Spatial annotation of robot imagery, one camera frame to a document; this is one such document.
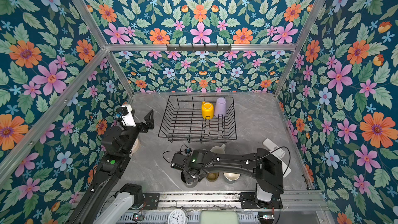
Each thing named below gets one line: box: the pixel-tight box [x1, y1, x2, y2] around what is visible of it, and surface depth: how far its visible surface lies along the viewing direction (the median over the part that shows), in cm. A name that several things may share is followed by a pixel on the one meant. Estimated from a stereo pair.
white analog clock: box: [167, 208, 190, 224], surface depth 68 cm
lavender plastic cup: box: [214, 97, 227, 118], surface depth 99 cm
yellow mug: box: [201, 101, 215, 120], surface depth 99 cm
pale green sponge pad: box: [199, 210, 239, 224], surface depth 69 cm
